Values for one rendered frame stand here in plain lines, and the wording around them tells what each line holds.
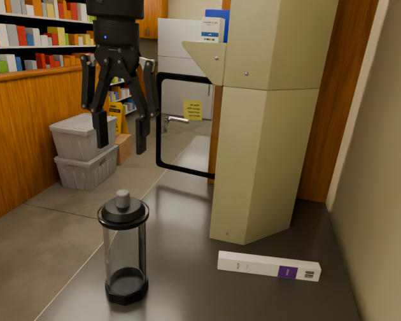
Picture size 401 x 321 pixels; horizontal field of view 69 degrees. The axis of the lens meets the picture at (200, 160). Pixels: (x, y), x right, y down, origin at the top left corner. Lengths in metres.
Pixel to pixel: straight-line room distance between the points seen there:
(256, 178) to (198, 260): 0.28
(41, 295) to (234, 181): 1.64
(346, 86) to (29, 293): 2.05
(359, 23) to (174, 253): 0.92
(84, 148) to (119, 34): 2.53
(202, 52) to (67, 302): 0.67
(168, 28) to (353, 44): 5.03
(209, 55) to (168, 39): 5.22
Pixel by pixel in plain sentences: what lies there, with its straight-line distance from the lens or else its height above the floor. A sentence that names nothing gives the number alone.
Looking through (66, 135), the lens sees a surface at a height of 0.58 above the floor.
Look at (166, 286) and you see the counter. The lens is 0.80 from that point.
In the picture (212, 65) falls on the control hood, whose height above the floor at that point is 1.46.
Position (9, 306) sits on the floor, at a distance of 2.22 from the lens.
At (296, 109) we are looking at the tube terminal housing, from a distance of 0.85.
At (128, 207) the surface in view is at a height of 1.18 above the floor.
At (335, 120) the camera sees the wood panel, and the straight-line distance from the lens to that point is 1.17.
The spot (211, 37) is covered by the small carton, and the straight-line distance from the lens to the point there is 0.84.
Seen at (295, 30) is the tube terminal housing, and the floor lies 1.55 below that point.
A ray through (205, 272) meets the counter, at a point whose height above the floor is 0.94.
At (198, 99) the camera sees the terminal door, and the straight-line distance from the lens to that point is 1.13.
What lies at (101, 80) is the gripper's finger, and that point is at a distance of 0.57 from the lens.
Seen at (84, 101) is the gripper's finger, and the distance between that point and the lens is 0.60.
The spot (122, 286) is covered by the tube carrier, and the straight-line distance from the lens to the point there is 0.74.
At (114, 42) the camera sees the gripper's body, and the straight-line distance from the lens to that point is 0.52.
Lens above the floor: 1.52
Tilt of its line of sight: 23 degrees down
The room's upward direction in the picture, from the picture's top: 4 degrees clockwise
